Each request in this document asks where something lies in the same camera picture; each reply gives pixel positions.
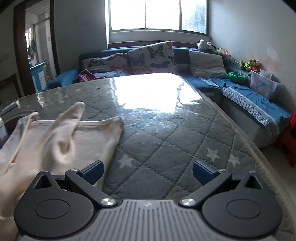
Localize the cream white garment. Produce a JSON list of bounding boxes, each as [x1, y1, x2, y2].
[[1, 102, 125, 240]]

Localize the blue corner sofa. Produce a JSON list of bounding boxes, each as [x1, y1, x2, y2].
[[43, 46, 295, 149]]

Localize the red plastic stool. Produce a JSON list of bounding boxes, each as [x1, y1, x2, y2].
[[280, 113, 296, 167]]

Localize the black round induction cooktop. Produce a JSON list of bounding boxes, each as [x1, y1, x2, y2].
[[0, 109, 34, 148]]

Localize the pink purple cloth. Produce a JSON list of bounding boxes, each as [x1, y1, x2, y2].
[[78, 69, 105, 82]]

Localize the green plastic bowl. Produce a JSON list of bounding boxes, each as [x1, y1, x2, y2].
[[228, 72, 247, 83]]

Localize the grey remote control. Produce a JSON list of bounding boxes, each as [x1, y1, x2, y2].
[[0, 100, 20, 115]]

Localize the clear plastic storage box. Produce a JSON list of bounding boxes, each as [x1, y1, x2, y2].
[[250, 71, 283, 100]]

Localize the grey cushion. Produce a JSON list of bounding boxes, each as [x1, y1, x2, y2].
[[189, 50, 227, 78]]

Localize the blue white small cabinet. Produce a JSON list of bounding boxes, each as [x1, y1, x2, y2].
[[30, 62, 48, 93]]

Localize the long butterfly print pillow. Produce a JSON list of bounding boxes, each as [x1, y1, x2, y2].
[[82, 53, 128, 78]]

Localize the colourful plush toys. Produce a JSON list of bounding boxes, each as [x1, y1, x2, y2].
[[239, 59, 261, 72]]

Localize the large butterfly print pillow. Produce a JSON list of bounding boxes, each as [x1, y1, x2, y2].
[[128, 41, 177, 74]]

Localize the white plush toy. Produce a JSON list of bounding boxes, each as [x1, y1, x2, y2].
[[197, 39, 216, 52]]

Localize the dark wooden door frame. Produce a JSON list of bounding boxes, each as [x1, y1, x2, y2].
[[13, 0, 61, 96]]

